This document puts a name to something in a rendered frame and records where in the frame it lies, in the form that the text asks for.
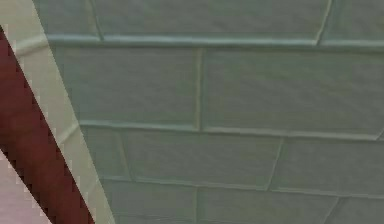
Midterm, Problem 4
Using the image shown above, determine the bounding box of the dark red door frame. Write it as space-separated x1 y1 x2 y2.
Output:
0 24 96 224

